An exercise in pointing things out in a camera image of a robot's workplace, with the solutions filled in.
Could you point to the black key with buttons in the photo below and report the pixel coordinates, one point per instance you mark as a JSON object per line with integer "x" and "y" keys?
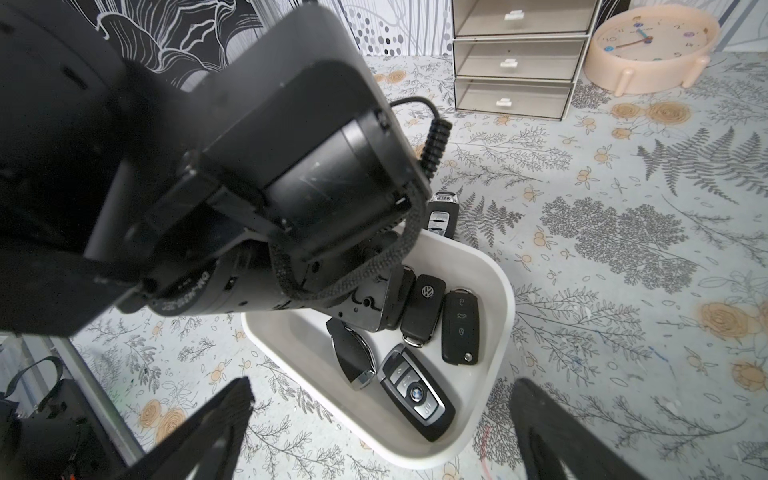
{"x": 460, "y": 333}

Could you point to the black Audi key fob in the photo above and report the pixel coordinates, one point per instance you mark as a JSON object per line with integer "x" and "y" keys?
{"x": 443, "y": 212}

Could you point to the silver black BMW key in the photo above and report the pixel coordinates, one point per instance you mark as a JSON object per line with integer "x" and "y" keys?
{"x": 416, "y": 393}

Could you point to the white mini drawer cabinet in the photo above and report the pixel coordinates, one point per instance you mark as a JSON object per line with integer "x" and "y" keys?
{"x": 520, "y": 57}

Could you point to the white storage tray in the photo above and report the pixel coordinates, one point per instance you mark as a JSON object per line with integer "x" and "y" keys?
{"x": 299, "y": 343}

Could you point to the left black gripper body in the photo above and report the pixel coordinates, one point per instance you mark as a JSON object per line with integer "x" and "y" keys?
{"x": 244, "y": 280}

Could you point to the pink round alarm clock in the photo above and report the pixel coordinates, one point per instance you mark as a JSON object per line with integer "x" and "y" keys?
{"x": 651, "y": 49}

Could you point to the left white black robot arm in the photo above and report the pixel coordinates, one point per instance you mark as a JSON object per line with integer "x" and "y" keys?
{"x": 130, "y": 181}

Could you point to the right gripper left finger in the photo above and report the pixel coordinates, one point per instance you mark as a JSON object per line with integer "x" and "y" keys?
{"x": 207, "y": 445}

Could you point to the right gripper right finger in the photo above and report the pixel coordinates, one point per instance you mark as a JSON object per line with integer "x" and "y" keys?
{"x": 552, "y": 442}

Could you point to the black chrome key fob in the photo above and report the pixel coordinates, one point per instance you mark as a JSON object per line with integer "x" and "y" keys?
{"x": 353, "y": 354}

